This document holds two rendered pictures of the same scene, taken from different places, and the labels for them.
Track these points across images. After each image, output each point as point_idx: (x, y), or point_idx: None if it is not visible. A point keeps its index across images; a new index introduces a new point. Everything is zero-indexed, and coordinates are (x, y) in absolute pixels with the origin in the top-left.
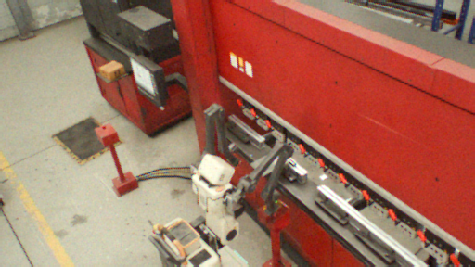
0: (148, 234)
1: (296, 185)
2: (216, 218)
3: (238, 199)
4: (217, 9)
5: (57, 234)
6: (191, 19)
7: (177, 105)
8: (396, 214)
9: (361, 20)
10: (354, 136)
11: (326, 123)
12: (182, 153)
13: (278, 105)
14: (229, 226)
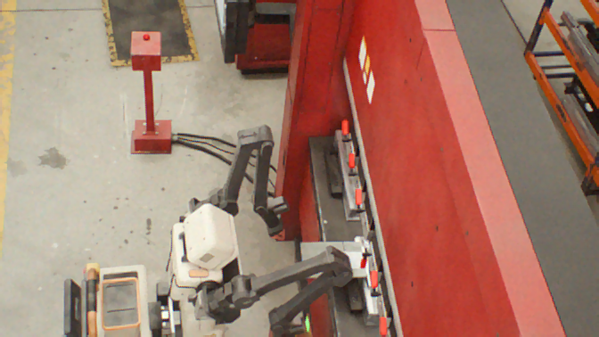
0: (134, 242)
1: (354, 323)
2: (185, 308)
3: (213, 308)
4: None
5: (12, 165)
6: None
7: None
8: None
9: (518, 155)
10: (427, 335)
11: (409, 275)
12: (273, 130)
13: (379, 181)
14: (203, 330)
